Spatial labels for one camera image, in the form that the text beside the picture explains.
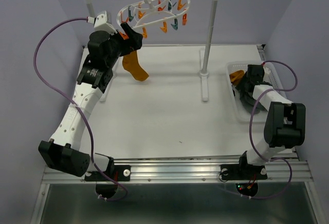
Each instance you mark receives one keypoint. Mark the orange brown sock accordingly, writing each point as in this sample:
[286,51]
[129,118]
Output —
[131,64]

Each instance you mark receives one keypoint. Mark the orange clothes peg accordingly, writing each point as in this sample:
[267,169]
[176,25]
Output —
[123,35]
[144,32]

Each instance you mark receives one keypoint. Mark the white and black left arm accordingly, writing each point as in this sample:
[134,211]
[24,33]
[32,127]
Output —
[62,151]

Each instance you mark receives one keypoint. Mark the grey sock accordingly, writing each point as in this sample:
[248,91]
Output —
[248,103]

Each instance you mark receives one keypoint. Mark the yellow clothes peg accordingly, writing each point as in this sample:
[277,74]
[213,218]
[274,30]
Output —
[164,27]

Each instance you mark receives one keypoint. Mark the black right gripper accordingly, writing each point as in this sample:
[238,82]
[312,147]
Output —
[240,85]

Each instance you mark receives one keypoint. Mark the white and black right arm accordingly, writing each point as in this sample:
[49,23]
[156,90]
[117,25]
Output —
[284,126]

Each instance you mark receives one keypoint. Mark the teal clothes peg right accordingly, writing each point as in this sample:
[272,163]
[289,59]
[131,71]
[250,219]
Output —
[175,24]

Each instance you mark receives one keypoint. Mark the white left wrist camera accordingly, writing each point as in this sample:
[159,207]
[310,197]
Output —
[102,22]

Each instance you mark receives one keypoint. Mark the orange clothes peg right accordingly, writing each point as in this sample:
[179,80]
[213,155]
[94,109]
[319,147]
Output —
[144,32]

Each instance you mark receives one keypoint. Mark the white plastic basket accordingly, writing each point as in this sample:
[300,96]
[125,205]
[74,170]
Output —
[241,114]

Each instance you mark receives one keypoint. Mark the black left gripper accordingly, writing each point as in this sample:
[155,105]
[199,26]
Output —
[134,43]

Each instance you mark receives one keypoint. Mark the aluminium mounting rail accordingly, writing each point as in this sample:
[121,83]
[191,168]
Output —
[182,171]

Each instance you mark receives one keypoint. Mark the white clip hanger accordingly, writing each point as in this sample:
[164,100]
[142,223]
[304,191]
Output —
[154,12]

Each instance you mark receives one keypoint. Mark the teal clothes peg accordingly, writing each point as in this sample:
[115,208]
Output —
[130,15]
[175,24]

